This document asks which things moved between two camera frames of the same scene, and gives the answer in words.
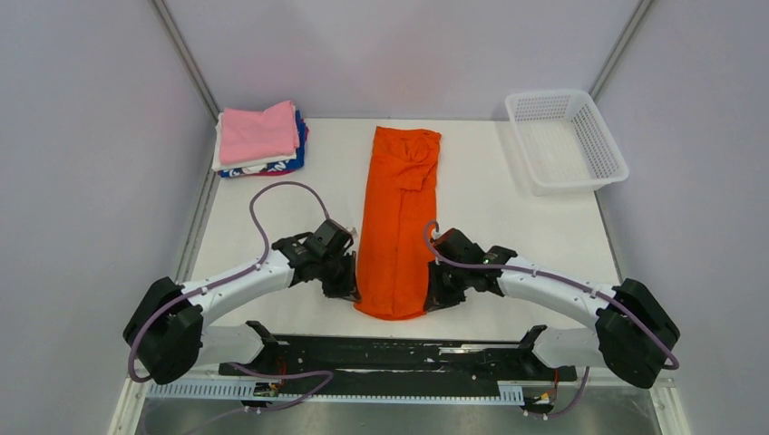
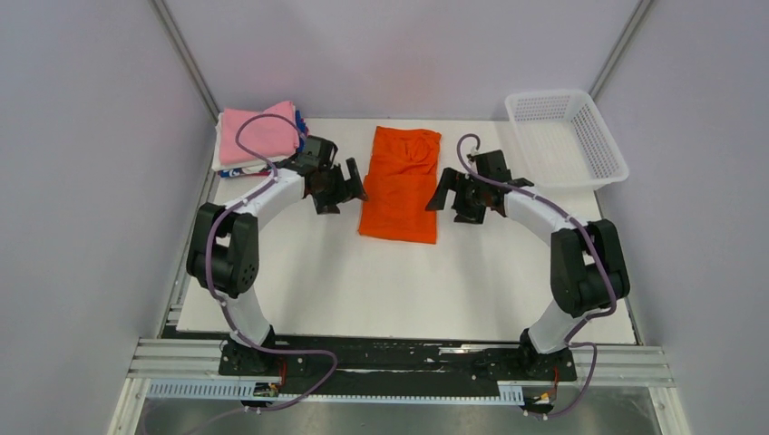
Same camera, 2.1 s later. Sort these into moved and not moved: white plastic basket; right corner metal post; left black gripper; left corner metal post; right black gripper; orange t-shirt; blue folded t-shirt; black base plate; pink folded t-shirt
Moved: right black gripper; orange t-shirt; left black gripper
Not moved: black base plate; right corner metal post; white plastic basket; blue folded t-shirt; pink folded t-shirt; left corner metal post
